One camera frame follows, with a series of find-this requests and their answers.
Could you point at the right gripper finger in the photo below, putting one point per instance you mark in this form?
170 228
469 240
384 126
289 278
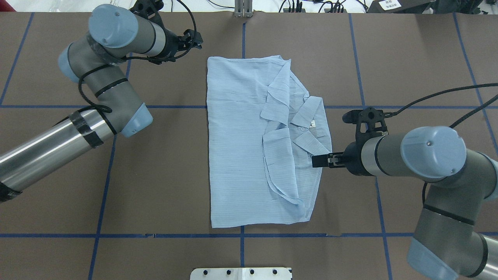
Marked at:
332 160

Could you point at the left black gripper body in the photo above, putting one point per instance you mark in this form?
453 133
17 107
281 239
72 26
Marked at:
171 42

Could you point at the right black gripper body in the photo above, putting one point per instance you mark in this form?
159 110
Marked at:
353 158

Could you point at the light blue button-up shirt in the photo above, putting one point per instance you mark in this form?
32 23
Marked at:
264 128

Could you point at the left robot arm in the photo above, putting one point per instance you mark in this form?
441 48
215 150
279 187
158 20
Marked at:
115 35

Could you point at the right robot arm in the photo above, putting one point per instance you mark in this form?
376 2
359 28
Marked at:
444 245

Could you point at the grey aluminium frame post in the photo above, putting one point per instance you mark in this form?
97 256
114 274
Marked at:
243 9

